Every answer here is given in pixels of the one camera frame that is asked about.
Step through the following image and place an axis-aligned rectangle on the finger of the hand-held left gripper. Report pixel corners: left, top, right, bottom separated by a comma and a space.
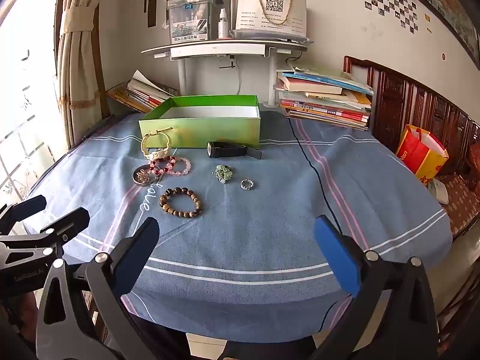
0, 195, 47, 237
39, 207, 91, 250

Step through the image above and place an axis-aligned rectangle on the pink bead bracelet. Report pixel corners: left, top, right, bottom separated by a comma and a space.
165, 156, 193, 177

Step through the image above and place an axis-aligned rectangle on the window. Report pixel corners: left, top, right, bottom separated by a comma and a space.
0, 0, 76, 203

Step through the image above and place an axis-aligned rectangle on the green cardboard box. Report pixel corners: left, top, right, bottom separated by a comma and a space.
138, 95, 261, 149

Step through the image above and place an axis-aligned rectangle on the dark wooden headboard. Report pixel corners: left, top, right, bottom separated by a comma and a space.
343, 55, 480, 239

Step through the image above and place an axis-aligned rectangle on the red bead bracelet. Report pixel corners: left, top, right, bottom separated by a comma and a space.
148, 155, 177, 177

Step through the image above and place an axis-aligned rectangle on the silver bangle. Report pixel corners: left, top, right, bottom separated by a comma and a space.
133, 163, 160, 186

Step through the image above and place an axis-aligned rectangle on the brown wooden bead bracelet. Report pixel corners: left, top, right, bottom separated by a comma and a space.
159, 188, 203, 219

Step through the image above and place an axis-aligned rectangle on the white paper bag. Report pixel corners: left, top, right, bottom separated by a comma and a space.
234, 0, 308, 36

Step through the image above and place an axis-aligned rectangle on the framed wall picture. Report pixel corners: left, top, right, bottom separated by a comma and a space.
388, 0, 480, 70

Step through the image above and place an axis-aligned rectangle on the blue striped tablecloth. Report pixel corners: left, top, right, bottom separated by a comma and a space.
22, 110, 452, 336

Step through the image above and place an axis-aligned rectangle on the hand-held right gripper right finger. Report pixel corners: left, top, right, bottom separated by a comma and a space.
313, 214, 439, 360

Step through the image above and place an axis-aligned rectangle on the grey flat tray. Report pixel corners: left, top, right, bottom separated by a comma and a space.
229, 28, 314, 44

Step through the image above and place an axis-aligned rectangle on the green stone brooch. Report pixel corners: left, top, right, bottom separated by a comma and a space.
212, 164, 232, 184

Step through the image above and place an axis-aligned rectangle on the clear marker pen box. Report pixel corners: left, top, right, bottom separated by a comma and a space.
167, 0, 214, 44

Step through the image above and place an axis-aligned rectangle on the black cable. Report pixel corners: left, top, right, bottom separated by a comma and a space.
285, 117, 344, 233

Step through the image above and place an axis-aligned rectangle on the beige curtain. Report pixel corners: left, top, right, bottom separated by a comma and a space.
56, 0, 109, 147

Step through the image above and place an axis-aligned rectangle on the black wristwatch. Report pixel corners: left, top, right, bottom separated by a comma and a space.
206, 140, 263, 160

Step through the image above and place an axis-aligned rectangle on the tall stack of books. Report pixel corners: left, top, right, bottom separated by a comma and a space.
275, 65, 375, 132

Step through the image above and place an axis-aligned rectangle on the white plastic bag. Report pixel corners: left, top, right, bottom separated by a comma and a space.
427, 178, 449, 205

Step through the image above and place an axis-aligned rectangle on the white spray bottle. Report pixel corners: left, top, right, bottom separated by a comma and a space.
217, 8, 229, 39

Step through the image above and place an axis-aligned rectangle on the cream strap wristwatch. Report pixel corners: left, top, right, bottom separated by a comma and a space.
140, 127, 174, 160

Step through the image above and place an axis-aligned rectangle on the leaning pile of books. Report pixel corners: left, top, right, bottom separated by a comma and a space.
106, 69, 180, 114

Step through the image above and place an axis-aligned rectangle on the red yellow shopping bag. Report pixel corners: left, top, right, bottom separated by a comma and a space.
395, 124, 449, 188

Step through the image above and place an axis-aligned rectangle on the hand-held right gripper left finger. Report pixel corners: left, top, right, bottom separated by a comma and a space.
35, 217, 188, 360

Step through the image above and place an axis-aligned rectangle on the white desk shelf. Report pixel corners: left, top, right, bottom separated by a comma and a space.
140, 38, 314, 107

